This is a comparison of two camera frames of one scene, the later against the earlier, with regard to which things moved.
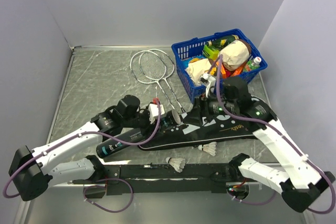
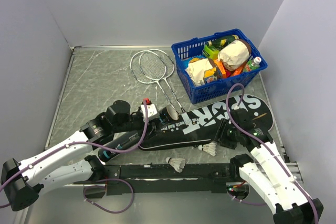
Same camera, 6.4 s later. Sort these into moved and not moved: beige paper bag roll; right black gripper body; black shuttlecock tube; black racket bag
Moved: right black gripper body; black shuttlecock tube
Not moved: black racket bag; beige paper bag roll
